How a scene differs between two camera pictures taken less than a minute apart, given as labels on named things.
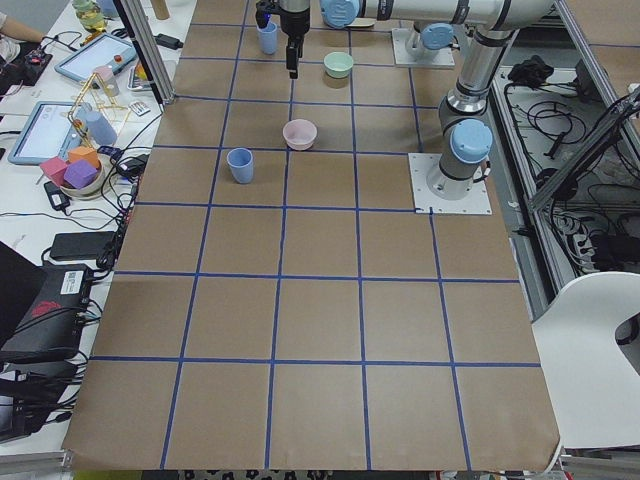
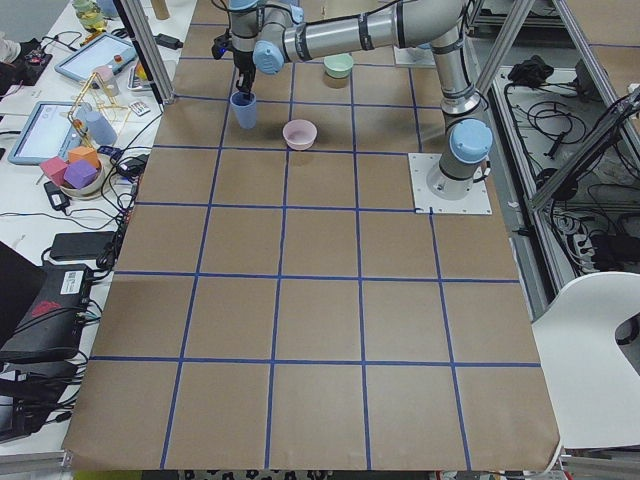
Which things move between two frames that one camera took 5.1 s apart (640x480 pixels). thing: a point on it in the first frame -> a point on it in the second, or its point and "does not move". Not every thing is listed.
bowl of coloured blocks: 81,174 does not move
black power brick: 167,41 does not move
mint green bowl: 338,64 does not move
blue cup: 240,161 -> 244,104
